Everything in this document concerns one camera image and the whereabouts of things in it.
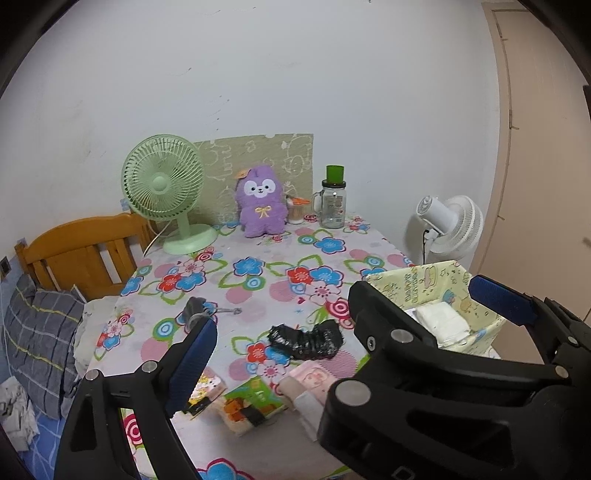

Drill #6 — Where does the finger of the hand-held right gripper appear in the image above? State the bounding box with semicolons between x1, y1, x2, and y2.
348;280;441;371
468;274;591;385

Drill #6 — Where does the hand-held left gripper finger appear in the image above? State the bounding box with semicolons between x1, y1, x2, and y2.
54;318;219;480

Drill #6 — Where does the yellow patterned storage box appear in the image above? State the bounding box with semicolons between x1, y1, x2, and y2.
365;259;507;357

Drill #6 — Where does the grey drawstring pouch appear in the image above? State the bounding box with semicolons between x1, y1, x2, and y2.
182;296;243;331

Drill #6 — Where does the black plastic bag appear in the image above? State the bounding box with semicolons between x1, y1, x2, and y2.
268;319;346;362

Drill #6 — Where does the small cartoon cat packet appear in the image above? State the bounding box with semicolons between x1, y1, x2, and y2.
184;368;228;420

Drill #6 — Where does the white tissue pack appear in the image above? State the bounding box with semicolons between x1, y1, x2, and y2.
412;302;470;348

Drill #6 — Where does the green orange toy packet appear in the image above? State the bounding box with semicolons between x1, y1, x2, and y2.
221;376;286;437

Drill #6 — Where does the white clip fan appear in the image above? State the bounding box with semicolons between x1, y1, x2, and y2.
415;194;485;265

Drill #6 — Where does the pink folded towel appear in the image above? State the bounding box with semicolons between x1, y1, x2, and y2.
276;359;343;403

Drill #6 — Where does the white folded cloth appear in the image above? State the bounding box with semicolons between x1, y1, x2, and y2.
294;391;326;441

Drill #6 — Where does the floral tablecloth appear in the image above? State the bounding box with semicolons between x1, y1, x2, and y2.
85;211;417;480

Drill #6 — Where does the glass jar mug green lid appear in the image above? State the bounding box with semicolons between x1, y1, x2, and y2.
312;165;348;230

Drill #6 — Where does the beige door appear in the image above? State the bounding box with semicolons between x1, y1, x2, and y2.
478;0;591;326

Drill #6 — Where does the grey plaid pillow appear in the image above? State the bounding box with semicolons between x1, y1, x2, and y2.
4;274;87;420

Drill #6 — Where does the wooden bed headboard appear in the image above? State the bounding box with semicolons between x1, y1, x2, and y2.
14;212;158;292

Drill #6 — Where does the blue bed sheet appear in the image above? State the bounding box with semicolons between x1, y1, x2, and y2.
0;272;63;480

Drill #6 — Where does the purple plush toy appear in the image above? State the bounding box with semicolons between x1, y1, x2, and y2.
233;165;290;239

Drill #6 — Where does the crumpled white cloth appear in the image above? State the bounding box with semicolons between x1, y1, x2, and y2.
0;376;41;452

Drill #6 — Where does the green desk fan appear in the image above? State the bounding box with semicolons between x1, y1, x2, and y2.
122;134;218;256

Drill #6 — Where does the white fan cable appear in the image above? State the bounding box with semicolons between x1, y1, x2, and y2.
142;220;172;257

